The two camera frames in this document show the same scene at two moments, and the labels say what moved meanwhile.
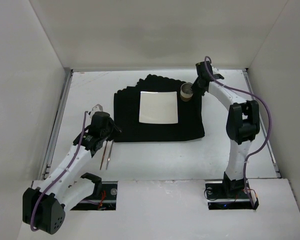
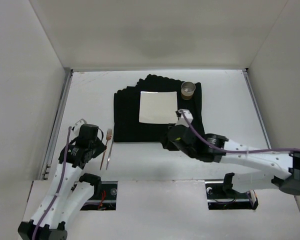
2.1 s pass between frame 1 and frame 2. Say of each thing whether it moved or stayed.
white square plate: stayed
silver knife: stayed
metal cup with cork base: stayed
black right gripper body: moved
